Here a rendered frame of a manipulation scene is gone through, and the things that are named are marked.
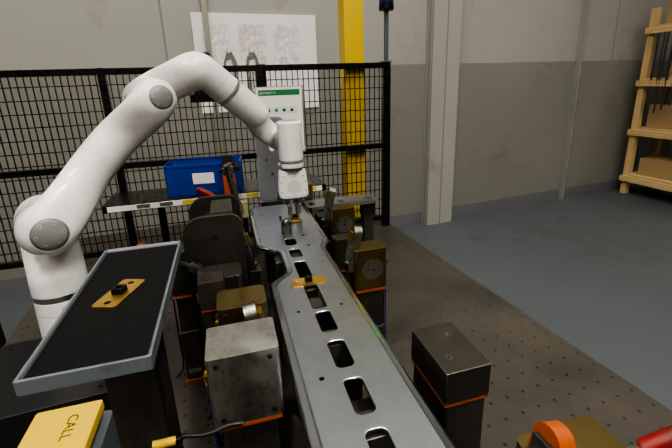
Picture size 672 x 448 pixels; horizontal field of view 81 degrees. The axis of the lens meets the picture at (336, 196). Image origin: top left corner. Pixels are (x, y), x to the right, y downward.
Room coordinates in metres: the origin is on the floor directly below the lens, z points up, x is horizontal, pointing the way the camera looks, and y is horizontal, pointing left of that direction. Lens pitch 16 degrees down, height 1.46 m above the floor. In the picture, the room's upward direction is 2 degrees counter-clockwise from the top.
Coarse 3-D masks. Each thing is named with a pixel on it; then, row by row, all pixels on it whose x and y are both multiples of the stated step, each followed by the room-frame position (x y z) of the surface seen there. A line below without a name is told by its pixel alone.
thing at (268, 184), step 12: (276, 120) 1.57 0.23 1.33; (264, 144) 1.56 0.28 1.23; (264, 156) 1.56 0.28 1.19; (276, 156) 1.57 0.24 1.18; (264, 168) 1.55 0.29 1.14; (276, 168) 1.57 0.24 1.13; (264, 180) 1.55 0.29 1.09; (276, 180) 1.57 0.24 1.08; (264, 192) 1.55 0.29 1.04; (276, 192) 1.56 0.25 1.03
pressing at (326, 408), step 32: (256, 224) 1.27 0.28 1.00; (288, 256) 1.00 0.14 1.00; (320, 256) 0.99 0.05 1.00; (288, 288) 0.82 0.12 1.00; (320, 288) 0.82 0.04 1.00; (288, 320) 0.69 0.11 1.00; (352, 320) 0.69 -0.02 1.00; (288, 352) 0.59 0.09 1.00; (320, 352) 0.59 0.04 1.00; (352, 352) 0.59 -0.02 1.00; (384, 352) 0.59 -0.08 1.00; (320, 384) 0.52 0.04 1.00; (384, 384) 0.51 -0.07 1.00; (320, 416) 0.45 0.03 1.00; (352, 416) 0.45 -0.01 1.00; (384, 416) 0.45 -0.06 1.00; (416, 416) 0.45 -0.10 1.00
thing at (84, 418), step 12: (60, 408) 0.32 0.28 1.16; (72, 408) 0.32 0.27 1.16; (84, 408) 0.32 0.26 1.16; (96, 408) 0.32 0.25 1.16; (36, 420) 0.30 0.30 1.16; (48, 420) 0.30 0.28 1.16; (60, 420) 0.30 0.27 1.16; (72, 420) 0.30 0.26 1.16; (84, 420) 0.30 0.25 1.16; (96, 420) 0.30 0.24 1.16; (36, 432) 0.29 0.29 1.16; (48, 432) 0.29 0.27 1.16; (60, 432) 0.29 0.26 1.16; (72, 432) 0.29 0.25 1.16; (84, 432) 0.29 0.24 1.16; (24, 444) 0.28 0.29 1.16; (36, 444) 0.28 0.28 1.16; (48, 444) 0.28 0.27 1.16; (60, 444) 0.28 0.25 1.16; (72, 444) 0.28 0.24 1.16; (84, 444) 0.28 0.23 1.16
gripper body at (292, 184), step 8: (304, 168) 1.32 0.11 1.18; (280, 176) 1.28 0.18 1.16; (288, 176) 1.29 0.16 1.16; (296, 176) 1.29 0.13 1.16; (304, 176) 1.30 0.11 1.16; (280, 184) 1.28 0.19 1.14; (288, 184) 1.28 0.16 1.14; (296, 184) 1.29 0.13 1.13; (304, 184) 1.30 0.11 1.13; (280, 192) 1.28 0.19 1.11; (288, 192) 1.28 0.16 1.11; (296, 192) 1.29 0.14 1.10; (304, 192) 1.30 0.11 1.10
